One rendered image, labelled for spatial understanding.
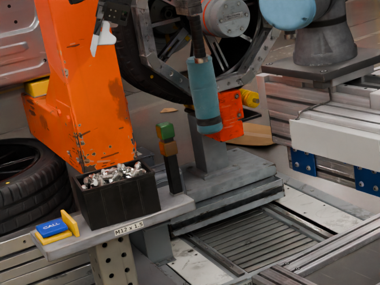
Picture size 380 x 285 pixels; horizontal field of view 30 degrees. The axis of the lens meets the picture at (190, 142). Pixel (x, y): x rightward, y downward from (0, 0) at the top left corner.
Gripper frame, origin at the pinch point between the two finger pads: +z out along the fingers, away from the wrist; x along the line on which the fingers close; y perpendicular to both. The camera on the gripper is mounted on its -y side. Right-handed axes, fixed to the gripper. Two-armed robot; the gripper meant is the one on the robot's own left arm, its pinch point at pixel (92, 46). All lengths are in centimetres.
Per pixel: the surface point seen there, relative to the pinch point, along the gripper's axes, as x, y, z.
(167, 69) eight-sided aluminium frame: 49, 26, 22
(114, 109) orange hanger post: 9.1, 9.8, 20.9
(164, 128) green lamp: -2.1, 23.5, 17.9
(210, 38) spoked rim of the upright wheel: 69, 41, 14
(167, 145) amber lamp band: -3.1, 25.6, 22.5
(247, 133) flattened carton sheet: 166, 92, 95
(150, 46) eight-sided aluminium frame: 49, 19, 15
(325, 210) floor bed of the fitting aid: 42, 96, 59
